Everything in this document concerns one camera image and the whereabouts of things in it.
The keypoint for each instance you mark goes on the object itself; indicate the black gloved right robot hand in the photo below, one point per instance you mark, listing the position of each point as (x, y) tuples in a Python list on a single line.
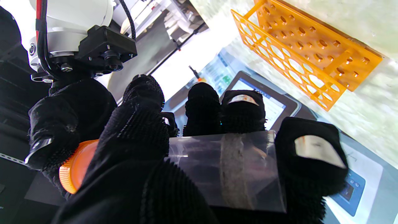
[(74, 109)]

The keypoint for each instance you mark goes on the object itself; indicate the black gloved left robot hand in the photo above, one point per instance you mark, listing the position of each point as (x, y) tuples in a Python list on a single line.
[(140, 186)]

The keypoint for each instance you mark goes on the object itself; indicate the orange round tube cap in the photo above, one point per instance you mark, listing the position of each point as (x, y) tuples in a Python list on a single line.
[(76, 168)]

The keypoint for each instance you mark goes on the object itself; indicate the clear plastic test tube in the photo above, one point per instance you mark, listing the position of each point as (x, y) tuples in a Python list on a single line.
[(230, 171)]

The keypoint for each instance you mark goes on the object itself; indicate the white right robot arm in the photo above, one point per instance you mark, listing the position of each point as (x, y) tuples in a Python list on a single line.
[(71, 18)]

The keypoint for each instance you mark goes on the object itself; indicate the orange test tube rack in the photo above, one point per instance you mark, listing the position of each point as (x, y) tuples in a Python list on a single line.
[(311, 46)]

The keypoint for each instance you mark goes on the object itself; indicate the printed laboratory backdrop poster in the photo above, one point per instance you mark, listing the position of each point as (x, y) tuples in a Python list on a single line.
[(357, 174)]

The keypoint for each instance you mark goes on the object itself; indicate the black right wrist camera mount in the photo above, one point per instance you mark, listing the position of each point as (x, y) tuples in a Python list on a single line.
[(105, 46)]

